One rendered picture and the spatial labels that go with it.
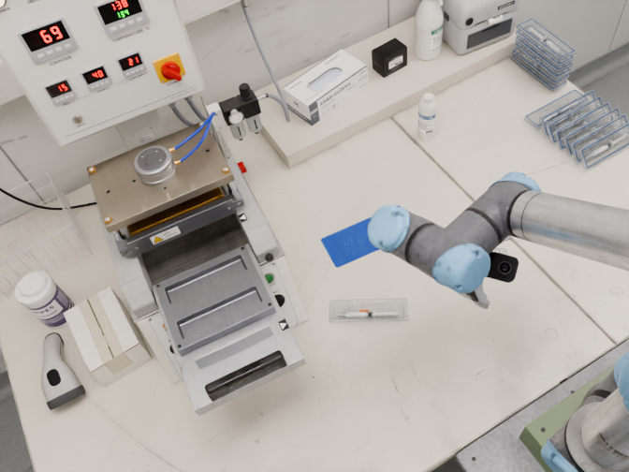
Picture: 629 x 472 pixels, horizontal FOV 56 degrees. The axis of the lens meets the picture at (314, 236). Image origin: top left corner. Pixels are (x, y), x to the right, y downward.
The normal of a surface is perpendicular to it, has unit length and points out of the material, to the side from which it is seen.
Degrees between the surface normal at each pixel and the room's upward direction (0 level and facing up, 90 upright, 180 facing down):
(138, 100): 90
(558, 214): 41
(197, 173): 0
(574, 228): 57
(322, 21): 90
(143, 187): 0
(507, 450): 0
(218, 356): 90
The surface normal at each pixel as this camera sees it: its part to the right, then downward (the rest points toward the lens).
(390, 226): -0.70, -0.24
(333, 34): 0.50, 0.68
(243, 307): -0.11, -0.57
